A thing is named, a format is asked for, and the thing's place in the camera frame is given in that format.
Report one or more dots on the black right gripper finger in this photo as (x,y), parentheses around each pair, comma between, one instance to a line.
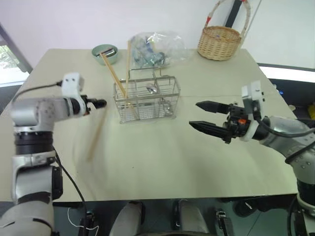
(209,128)
(211,107)

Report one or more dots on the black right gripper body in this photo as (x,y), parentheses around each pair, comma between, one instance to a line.
(233,125)

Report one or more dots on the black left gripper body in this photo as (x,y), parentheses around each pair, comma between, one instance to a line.
(85,99)

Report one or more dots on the wooden chopstick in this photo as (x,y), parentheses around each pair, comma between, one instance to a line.
(112,71)
(128,64)
(96,137)

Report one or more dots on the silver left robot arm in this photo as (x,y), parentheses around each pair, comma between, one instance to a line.
(32,110)

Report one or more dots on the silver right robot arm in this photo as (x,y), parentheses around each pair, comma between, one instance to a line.
(288,127)

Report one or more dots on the metal spoon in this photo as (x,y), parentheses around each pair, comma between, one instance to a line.
(152,89)

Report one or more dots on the woven wicker basket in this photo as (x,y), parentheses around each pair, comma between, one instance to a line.
(219,44)

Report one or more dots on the green bowl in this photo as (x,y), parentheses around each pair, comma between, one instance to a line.
(113,60)

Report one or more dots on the silver metal object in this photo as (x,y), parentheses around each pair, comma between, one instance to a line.
(108,52)

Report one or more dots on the clear plastic bag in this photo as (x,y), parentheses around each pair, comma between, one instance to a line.
(172,49)

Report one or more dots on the white side table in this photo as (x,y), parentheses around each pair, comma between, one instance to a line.
(288,70)

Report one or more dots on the yellow object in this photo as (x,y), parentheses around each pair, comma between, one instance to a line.
(311,109)

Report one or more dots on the dark rounded shape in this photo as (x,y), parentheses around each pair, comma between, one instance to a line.
(246,207)

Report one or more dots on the grey rounded robot leg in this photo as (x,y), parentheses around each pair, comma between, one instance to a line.
(128,218)
(189,216)

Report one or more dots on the black stand foot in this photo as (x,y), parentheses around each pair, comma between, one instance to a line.
(88,222)
(224,222)

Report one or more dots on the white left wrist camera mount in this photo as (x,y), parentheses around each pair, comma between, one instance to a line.
(72,83)

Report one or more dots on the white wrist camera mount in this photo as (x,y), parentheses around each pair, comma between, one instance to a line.
(253,91)
(72,83)

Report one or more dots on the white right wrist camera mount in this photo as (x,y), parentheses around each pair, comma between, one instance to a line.
(253,91)

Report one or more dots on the dark window frame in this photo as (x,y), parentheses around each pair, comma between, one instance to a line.
(14,46)

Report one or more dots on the black vertical post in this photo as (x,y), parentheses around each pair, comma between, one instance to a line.
(235,12)

